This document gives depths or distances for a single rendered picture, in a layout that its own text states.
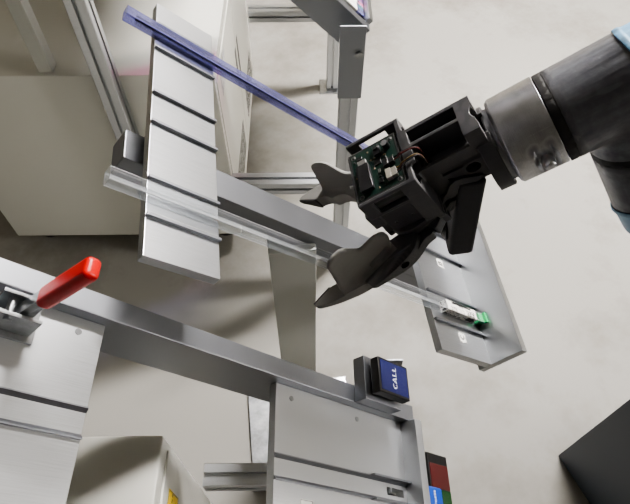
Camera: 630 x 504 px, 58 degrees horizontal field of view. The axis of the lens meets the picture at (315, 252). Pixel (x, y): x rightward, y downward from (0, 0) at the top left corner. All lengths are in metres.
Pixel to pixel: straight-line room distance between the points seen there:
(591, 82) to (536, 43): 2.10
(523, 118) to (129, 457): 0.63
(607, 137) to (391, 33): 2.04
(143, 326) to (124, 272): 1.24
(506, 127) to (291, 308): 0.46
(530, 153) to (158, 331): 0.33
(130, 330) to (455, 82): 1.92
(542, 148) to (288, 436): 0.34
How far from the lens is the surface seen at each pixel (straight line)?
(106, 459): 0.84
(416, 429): 0.69
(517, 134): 0.47
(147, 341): 0.51
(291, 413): 0.58
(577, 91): 0.47
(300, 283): 0.77
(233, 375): 0.57
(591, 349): 1.70
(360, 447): 0.64
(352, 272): 0.50
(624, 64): 0.47
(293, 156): 1.94
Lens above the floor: 1.39
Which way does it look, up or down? 55 degrees down
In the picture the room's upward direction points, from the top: straight up
